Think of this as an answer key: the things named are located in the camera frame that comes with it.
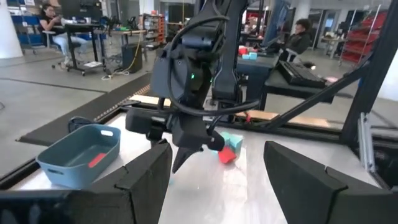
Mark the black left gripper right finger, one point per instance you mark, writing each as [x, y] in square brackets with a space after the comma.
[304, 193]

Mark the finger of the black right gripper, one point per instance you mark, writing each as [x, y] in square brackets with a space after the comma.
[184, 155]
[157, 137]

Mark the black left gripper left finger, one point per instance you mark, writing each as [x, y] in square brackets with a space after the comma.
[140, 193]

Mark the mint green block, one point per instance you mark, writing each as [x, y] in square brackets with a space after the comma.
[225, 137]
[253, 55]
[245, 57]
[236, 143]

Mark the red wooden block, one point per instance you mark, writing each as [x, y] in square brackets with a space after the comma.
[242, 50]
[97, 160]
[226, 155]

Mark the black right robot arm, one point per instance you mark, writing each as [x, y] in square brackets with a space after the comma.
[231, 62]

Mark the slate blue plastic bin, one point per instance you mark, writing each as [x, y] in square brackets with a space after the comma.
[65, 174]

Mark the black floor case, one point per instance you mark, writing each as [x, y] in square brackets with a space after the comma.
[79, 123]

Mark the black hazard-striped floor mat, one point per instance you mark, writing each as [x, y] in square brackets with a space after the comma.
[77, 115]

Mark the black computer tower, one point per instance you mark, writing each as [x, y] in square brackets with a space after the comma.
[132, 58]

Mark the orange storage shelf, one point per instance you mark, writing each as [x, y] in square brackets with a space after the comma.
[152, 29]

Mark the black keyboard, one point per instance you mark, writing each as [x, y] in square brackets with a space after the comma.
[298, 74]

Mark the black work desk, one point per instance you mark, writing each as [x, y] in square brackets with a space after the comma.
[81, 28]

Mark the person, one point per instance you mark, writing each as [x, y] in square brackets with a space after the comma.
[49, 23]
[298, 39]

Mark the black monitor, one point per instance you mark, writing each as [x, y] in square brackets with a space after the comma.
[82, 7]

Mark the red storage shelf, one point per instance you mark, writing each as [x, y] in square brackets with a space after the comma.
[360, 37]

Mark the white round pillar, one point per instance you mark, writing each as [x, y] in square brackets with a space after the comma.
[9, 28]

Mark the silver metal bracket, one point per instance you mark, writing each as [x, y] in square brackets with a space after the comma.
[366, 146]

